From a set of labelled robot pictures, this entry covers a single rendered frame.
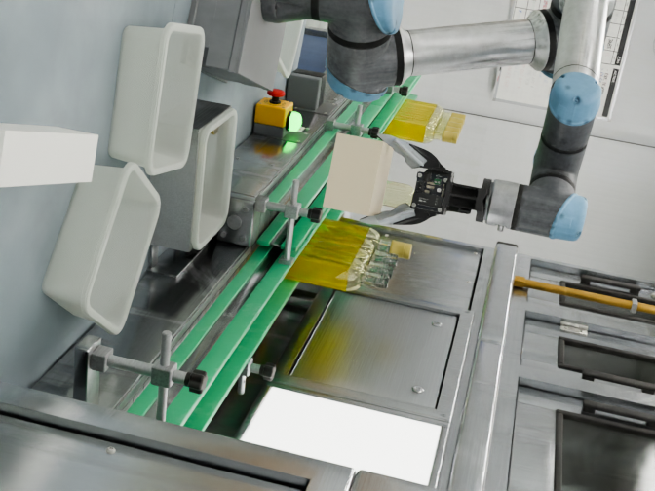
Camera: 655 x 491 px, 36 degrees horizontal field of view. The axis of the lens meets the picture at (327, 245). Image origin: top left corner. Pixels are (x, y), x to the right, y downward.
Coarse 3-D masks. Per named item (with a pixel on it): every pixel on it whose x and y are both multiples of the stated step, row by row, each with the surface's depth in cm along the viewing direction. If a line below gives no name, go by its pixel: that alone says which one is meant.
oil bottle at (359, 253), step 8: (312, 240) 205; (320, 240) 206; (320, 248) 201; (328, 248) 202; (336, 248) 202; (344, 248) 203; (352, 248) 204; (360, 248) 204; (352, 256) 200; (360, 256) 201; (368, 256) 203; (368, 264) 202
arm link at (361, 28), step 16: (320, 0) 171; (336, 0) 170; (352, 0) 169; (368, 0) 168; (384, 0) 168; (400, 0) 175; (320, 16) 173; (336, 16) 172; (352, 16) 171; (368, 16) 170; (384, 16) 169; (400, 16) 176; (336, 32) 175; (352, 32) 173; (368, 32) 173; (384, 32) 173; (352, 48) 176; (368, 48) 176
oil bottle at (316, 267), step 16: (304, 256) 196; (320, 256) 197; (336, 256) 198; (288, 272) 198; (304, 272) 197; (320, 272) 196; (336, 272) 195; (352, 272) 195; (336, 288) 197; (352, 288) 196
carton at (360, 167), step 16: (336, 144) 158; (352, 144) 157; (368, 144) 157; (384, 144) 159; (336, 160) 158; (352, 160) 158; (368, 160) 157; (384, 160) 163; (336, 176) 158; (352, 176) 158; (368, 176) 157; (384, 176) 168; (336, 192) 158; (352, 192) 158; (368, 192) 157; (384, 192) 172; (336, 208) 158; (352, 208) 158; (368, 208) 157
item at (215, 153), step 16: (224, 112) 172; (208, 128) 163; (224, 128) 177; (208, 144) 179; (224, 144) 179; (208, 160) 180; (224, 160) 180; (208, 176) 181; (224, 176) 181; (208, 192) 183; (224, 192) 182; (208, 208) 184; (224, 208) 183; (192, 224) 169; (208, 224) 179; (192, 240) 169; (208, 240) 175
